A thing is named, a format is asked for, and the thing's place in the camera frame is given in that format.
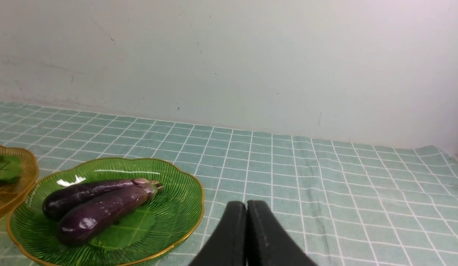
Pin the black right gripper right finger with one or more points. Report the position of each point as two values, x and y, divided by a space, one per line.
268 244

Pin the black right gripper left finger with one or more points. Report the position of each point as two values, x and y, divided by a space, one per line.
226 245

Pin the purple eggplant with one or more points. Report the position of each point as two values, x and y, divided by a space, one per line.
60 202
89 219

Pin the white radish with leaves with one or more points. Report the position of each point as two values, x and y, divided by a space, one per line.
10 169

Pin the green transparent plastic plate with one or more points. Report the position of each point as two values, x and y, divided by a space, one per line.
144 235

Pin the yellow transparent plastic plate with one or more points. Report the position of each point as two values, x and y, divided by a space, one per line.
12 194

